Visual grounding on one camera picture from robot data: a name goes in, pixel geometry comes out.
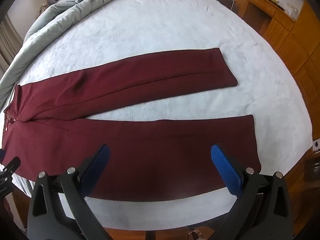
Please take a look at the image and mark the beige sandal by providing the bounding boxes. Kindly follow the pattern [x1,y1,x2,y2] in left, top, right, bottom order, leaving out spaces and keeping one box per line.
[187,229,203,240]

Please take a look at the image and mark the beige curtain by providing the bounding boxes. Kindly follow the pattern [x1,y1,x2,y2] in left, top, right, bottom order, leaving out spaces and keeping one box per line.
[0,15,23,73]

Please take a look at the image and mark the patterned pillow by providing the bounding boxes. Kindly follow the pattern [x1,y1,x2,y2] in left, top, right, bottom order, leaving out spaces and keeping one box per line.
[37,0,61,16]

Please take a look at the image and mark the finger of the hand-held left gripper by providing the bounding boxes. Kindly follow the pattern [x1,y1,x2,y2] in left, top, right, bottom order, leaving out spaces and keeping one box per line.
[0,149,21,178]

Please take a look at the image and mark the maroon pants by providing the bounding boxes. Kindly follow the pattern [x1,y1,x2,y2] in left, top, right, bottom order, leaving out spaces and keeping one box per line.
[1,47,262,202]

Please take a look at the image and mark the grey-green duvet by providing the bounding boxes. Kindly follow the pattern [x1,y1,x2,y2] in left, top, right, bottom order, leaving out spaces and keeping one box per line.
[0,0,168,111]

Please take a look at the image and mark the white fleece bed blanket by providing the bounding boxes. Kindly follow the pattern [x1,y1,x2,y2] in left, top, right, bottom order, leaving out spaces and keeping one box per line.
[4,0,314,230]

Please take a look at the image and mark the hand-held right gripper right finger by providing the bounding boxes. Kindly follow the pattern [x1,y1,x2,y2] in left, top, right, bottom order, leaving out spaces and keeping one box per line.
[211,144,295,240]

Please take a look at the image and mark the clear jar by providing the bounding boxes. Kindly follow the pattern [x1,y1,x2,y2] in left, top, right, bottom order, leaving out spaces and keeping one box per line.
[287,4,299,21]

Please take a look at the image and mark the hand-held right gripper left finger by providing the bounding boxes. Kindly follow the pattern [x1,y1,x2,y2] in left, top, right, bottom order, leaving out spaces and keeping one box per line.
[27,144,118,240]

